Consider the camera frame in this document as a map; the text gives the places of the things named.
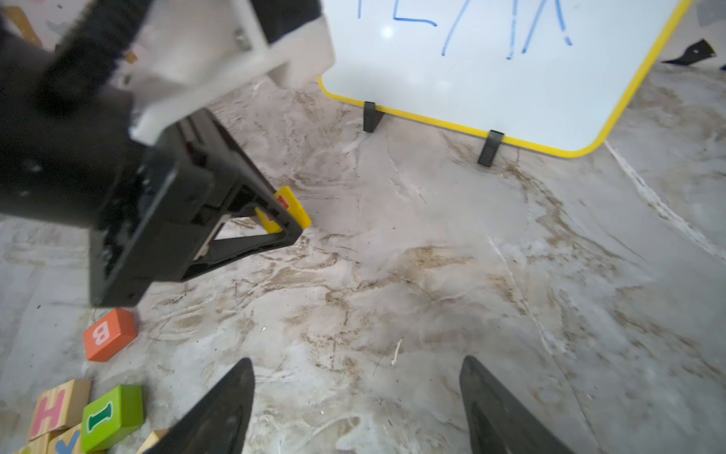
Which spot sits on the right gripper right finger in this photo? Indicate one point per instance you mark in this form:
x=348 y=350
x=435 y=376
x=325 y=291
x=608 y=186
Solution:
x=498 y=422

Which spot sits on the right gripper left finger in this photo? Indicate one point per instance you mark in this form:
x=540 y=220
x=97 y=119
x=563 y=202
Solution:
x=219 y=422

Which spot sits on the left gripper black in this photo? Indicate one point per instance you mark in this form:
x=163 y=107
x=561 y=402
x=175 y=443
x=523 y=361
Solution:
x=187 y=186

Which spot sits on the yellow E block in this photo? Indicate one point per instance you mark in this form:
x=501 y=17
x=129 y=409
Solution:
x=289 y=201

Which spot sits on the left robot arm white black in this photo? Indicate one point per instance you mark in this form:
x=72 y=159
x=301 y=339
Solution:
x=112 y=132

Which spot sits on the wooden C block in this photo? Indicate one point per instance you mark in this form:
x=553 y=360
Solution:
x=152 y=440

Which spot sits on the green I block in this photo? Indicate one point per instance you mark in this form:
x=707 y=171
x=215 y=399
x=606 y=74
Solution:
x=112 y=417

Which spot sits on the orange B block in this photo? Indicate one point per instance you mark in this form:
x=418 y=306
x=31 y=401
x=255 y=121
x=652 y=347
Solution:
x=109 y=335

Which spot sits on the wooden X block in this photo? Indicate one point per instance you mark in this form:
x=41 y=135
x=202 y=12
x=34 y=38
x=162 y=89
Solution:
x=68 y=442

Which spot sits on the wooden H block pink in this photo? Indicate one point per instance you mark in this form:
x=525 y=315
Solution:
x=60 y=407

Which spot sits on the whiteboard with yellow frame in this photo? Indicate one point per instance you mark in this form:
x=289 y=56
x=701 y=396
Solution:
x=551 y=76

